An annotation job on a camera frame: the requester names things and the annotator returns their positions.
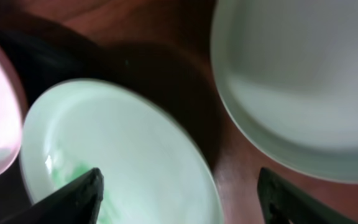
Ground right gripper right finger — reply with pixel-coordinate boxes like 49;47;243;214
257;167;355;224

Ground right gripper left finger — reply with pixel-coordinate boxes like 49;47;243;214
0;168;104;224

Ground pale green plate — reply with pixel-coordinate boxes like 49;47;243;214
211;0;358;184
20;80;224;224

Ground black round tray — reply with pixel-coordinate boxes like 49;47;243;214
0;12;223;224

